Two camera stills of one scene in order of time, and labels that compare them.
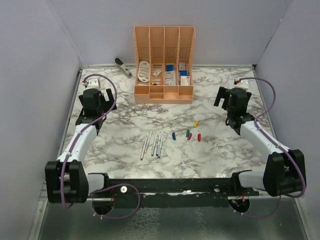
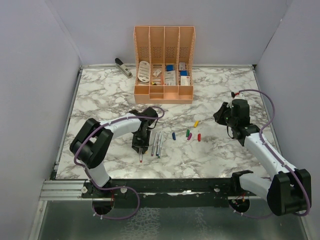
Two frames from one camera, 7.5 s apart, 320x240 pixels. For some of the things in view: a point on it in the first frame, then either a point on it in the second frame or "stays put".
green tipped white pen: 159,153 stays put
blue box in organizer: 169,67 stays put
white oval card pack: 144,71 stays put
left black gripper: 108,104 -> 136,145
